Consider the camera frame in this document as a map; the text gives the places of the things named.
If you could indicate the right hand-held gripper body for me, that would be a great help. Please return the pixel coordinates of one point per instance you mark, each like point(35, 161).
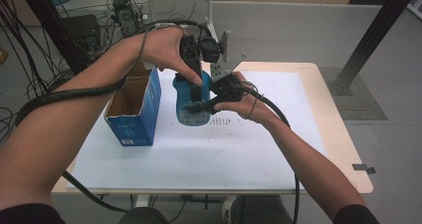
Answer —
point(229, 89)

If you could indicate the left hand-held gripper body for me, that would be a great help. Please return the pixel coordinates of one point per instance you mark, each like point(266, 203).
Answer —
point(205, 48)

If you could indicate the blue bottle with white cap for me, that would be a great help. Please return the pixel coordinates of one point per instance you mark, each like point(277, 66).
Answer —
point(185, 114)

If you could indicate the blue cardboard box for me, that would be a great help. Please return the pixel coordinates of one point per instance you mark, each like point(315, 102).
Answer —
point(139, 127)

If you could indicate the person's right hand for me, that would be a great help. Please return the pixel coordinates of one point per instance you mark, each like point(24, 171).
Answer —
point(255, 109)

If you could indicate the person's left hand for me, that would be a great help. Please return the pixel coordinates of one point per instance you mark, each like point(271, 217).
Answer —
point(162, 48)

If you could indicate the white paper sheet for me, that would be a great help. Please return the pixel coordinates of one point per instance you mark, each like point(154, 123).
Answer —
point(215, 161)

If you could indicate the black computer tower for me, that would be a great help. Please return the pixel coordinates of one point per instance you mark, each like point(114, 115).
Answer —
point(126, 15)

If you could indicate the white shoe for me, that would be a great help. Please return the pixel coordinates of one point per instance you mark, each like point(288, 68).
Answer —
point(229, 209)

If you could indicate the person's right leg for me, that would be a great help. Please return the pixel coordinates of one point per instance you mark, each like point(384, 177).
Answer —
point(262, 210)

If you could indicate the black case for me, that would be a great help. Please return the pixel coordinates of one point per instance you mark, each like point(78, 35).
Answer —
point(81, 31)

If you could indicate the grey tape piece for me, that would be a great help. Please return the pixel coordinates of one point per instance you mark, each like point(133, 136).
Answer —
point(363, 168)

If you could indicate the person's black right sleeve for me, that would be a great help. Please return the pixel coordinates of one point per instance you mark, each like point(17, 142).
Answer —
point(356, 215)

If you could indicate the person's black sleeve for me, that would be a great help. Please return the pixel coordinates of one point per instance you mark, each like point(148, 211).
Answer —
point(30, 214)
point(356, 215)

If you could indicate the person's black left sleeve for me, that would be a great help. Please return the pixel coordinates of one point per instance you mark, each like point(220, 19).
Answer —
point(30, 214)

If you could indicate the white desk frame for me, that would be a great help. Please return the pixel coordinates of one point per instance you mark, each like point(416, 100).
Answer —
point(210, 5)

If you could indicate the black metal post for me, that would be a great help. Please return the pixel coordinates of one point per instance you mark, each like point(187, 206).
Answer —
point(378, 35)
point(49, 25)

